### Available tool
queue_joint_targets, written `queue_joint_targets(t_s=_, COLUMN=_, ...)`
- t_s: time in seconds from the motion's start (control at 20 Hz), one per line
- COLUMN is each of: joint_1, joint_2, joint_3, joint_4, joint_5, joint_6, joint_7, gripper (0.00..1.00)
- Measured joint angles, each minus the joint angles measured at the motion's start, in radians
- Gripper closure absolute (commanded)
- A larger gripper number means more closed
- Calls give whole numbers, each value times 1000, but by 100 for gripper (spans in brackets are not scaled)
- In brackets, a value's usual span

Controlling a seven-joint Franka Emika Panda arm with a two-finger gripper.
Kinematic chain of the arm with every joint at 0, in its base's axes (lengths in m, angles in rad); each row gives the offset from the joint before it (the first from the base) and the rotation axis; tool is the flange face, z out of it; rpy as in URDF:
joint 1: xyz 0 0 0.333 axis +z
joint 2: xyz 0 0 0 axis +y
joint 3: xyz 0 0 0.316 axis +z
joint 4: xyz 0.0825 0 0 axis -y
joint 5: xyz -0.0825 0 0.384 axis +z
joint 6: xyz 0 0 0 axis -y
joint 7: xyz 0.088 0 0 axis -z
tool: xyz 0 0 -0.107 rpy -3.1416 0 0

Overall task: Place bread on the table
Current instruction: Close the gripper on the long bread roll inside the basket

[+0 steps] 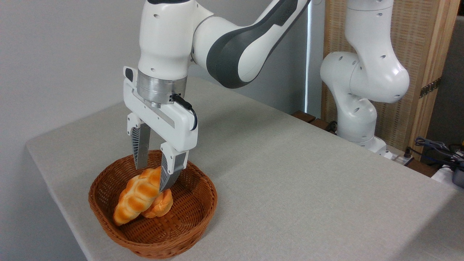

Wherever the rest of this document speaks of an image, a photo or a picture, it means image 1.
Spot brown wicker basket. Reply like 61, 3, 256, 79
88, 150, 218, 259

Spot round bread roll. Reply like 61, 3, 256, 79
141, 188, 174, 218

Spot long braided bread loaf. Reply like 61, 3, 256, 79
113, 166, 162, 226

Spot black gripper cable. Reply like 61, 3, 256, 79
170, 93, 199, 131

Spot metal screen hinge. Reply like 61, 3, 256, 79
419, 77, 442, 99

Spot white power strip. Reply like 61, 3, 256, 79
384, 146, 414, 166

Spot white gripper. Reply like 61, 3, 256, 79
123, 66, 199, 193

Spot tangled dark cables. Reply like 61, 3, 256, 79
414, 137, 464, 171

